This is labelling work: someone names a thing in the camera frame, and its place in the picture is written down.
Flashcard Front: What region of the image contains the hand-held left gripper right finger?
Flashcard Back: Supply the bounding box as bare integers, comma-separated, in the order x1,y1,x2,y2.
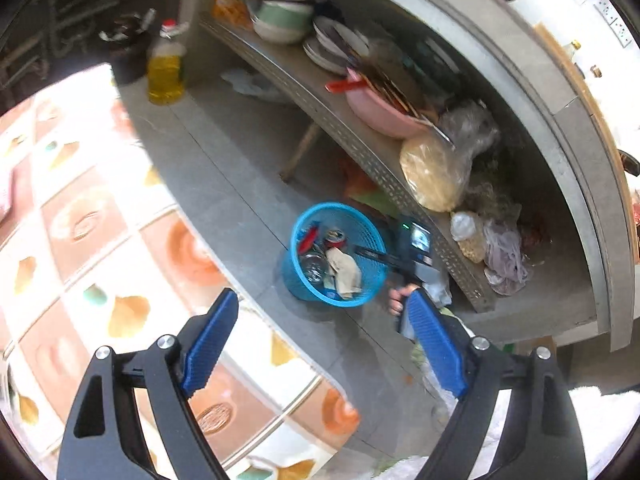
404,287,587,480

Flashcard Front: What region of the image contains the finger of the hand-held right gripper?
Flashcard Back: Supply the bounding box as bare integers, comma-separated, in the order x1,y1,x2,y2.
347,242,403,272

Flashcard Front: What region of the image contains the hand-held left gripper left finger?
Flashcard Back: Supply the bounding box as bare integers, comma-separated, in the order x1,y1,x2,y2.
56,287,240,480

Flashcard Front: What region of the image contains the beige paper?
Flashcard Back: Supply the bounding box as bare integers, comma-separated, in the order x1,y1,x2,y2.
326,249,363,301

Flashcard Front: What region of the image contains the blue plastic mesh basket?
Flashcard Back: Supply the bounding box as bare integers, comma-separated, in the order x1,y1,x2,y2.
281,202,390,308

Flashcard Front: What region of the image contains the person's right hand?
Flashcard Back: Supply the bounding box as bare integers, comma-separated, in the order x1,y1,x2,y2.
387,284,423,317

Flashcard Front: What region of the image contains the white woven sack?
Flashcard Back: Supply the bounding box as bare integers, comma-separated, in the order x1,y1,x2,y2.
420,275,453,311

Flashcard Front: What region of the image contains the white knotted plastic bag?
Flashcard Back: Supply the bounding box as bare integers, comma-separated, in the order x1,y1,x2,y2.
450,211,483,241

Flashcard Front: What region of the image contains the clear bag of soybeans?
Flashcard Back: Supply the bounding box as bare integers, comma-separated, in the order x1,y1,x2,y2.
457,237,487,263

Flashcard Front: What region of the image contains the clear plastic container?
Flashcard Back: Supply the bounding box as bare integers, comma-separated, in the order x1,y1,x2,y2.
299,252,331,283

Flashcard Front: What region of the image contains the red wrapper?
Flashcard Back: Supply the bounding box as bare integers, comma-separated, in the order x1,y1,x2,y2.
297,225,321,253

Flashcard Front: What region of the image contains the clear bag of yellow noodles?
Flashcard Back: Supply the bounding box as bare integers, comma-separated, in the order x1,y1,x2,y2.
399,132,473,213

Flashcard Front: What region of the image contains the purple plastic bag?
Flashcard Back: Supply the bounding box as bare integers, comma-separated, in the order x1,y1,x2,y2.
482,220,531,296

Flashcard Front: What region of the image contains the bag of brown dried goods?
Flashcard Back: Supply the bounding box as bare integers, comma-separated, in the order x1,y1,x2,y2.
465,170,523,226

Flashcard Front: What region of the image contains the perforated metal shelf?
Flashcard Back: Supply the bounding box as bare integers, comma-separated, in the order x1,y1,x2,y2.
197,10,496,313

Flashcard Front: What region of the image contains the crumpled clear plastic bag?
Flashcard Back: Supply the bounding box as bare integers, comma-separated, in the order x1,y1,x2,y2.
437,102,501,161

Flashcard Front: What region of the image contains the pink plastic basin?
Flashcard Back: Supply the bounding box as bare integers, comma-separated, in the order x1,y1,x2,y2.
345,67,441,140

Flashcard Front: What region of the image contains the bundle of chopsticks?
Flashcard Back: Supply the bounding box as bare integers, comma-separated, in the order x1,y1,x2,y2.
350,55,433,118

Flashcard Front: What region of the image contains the red plastic utensil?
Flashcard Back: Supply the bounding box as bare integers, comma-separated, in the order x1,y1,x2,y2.
325,77,363,95

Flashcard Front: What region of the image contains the table with printed tablecloth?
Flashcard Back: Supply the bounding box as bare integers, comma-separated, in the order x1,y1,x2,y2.
0,62,361,480

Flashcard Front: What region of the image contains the white fluffy blanket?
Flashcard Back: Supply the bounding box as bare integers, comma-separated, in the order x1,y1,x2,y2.
380,385,640,480

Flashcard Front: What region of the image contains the white crumpled plastic bag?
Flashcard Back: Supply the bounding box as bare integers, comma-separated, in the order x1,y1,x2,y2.
220,67,291,103

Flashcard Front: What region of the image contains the stack of white plates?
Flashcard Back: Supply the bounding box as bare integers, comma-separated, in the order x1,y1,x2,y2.
302,15,371,75

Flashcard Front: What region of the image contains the concrete counter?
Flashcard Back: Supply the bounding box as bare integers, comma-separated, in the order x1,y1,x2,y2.
185,0,631,351

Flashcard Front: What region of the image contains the green bowl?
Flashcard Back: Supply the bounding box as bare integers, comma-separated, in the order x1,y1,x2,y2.
255,0,315,36

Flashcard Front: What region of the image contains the yellow cooking oil bottle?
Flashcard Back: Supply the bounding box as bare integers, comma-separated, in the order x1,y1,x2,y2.
146,19,188,106

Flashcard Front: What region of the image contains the orange snack packet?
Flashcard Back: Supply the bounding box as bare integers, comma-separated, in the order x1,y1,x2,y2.
212,0,253,28

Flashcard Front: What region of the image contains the black pot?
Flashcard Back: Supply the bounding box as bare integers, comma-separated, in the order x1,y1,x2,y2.
97,10,153,83

